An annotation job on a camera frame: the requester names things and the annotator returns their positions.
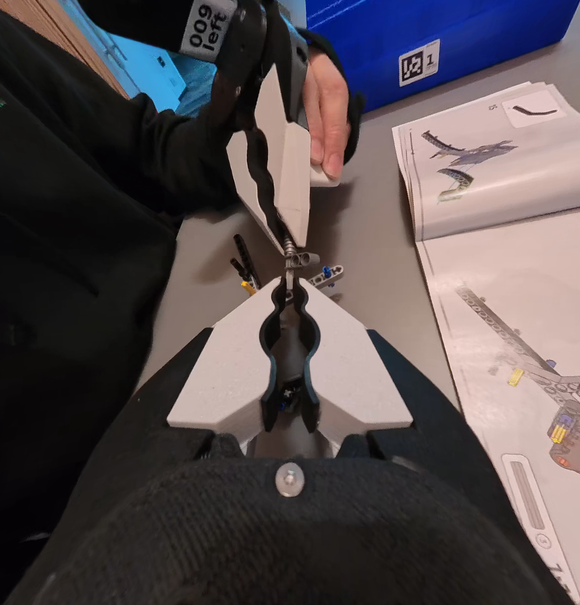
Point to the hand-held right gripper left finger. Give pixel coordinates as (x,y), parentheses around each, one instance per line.
(224,373)

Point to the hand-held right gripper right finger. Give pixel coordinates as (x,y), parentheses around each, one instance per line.
(361,378)

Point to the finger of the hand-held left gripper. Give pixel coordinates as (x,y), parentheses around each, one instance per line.
(292,179)
(245,175)

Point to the grey toy shock absorber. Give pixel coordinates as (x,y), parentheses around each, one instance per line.
(290,246)

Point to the grey toy connector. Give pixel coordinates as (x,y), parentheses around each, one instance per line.
(306,259)

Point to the person's left hand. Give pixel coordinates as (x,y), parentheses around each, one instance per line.
(328,113)

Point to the partly built toy chassis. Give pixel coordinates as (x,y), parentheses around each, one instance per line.
(245,257)

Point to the instruction booklet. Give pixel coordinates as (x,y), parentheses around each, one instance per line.
(483,283)

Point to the person's black rose sweatshirt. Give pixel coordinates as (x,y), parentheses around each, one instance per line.
(58,283)

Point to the blue storage bin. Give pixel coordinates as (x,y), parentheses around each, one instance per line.
(483,38)

